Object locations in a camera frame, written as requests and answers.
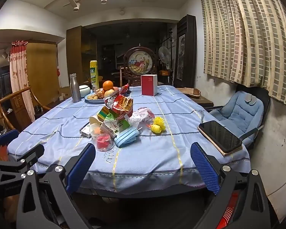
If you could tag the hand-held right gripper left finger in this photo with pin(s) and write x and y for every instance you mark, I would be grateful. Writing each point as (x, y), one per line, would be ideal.
(81, 169)

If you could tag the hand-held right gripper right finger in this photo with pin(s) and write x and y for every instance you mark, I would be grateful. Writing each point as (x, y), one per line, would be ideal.
(205, 169)

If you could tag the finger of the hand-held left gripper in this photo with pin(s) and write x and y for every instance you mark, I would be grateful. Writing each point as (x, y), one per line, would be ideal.
(34, 151)
(8, 136)

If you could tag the clear packaging with red netting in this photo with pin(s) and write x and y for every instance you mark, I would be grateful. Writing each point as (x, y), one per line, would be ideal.
(103, 142)

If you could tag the white medicine box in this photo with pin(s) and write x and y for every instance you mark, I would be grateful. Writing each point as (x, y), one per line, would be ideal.
(85, 131)

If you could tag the clear plastic cup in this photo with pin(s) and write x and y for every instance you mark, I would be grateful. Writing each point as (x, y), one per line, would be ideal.
(96, 131)

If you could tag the red plastic basket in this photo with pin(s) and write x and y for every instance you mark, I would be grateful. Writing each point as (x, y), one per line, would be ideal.
(230, 210)

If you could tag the white paper cup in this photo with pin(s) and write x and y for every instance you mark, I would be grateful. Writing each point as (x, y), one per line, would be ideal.
(95, 119)

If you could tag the blue face mask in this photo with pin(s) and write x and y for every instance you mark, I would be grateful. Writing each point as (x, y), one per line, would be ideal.
(126, 137)

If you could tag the green and white carton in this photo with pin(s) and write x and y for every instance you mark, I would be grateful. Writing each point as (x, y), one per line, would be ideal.
(116, 125)

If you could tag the orange snack wrapper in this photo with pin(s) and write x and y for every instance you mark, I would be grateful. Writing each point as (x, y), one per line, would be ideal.
(103, 113)

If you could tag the yellow ribbon flower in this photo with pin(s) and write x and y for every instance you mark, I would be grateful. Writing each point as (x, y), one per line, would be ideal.
(156, 128)
(160, 122)

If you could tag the red chip bag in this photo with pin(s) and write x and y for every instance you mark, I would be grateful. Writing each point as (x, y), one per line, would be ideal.
(119, 105)

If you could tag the white plastic bag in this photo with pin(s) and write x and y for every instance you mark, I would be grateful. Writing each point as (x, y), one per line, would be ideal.
(140, 116)

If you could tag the brown notebook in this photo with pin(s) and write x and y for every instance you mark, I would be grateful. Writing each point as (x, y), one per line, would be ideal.
(231, 151)

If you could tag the black tablet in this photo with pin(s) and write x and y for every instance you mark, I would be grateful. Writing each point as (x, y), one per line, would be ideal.
(219, 133)

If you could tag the wooden armchair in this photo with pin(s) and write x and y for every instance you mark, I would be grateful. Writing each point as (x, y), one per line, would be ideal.
(14, 93)

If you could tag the light blue striped tablecloth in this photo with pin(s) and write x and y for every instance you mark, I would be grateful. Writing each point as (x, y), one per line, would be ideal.
(157, 148)

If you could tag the pink patterned curtain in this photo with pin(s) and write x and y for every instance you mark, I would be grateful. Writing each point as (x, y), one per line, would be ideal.
(20, 81)

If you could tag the blue cushioned office chair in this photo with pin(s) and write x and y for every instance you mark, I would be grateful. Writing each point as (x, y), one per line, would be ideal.
(265, 97)
(238, 112)

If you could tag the blue rimmed oval plate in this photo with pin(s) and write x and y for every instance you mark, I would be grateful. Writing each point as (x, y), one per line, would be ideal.
(93, 100)

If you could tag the pile of peanuts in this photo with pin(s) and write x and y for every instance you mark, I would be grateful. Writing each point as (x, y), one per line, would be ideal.
(93, 97)

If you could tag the stainless steel bottle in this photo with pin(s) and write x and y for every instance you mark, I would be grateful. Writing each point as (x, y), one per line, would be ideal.
(75, 90)

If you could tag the white ceramic jar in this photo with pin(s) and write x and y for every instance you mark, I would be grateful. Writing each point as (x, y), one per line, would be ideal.
(85, 91)

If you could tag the carved wooden slab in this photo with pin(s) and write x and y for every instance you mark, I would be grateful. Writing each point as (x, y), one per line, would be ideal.
(190, 92)

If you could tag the orange wrapped pastry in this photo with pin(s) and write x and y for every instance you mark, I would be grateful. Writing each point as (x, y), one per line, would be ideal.
(100, 92)

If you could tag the yellow apple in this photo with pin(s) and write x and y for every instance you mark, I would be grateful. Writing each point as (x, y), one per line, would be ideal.
(109, 93)

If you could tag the orange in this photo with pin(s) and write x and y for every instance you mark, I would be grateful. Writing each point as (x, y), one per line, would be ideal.
(108, 85)

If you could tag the small red bottle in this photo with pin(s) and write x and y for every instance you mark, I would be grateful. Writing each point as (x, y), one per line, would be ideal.
(124, 89)

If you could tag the yellow canister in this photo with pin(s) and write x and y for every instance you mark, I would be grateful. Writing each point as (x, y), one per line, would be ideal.
(94, 76)

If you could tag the red and white box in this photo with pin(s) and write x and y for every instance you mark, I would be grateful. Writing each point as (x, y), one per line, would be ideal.
(147, 85)

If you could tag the orange box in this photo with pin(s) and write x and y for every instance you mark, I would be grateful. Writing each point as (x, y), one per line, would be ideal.
(164, 72)

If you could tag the brown wooden cabinet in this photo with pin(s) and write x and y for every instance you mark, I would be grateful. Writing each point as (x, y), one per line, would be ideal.
(73, 52)

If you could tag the round embroidered table screen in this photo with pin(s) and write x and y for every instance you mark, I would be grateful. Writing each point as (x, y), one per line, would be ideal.
(140, 64)

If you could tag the white standing fan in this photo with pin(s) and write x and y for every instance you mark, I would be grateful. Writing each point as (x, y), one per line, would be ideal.
(163, 53)

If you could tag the beige checked curtain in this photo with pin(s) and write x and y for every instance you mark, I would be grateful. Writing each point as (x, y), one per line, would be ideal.
(247, 40)

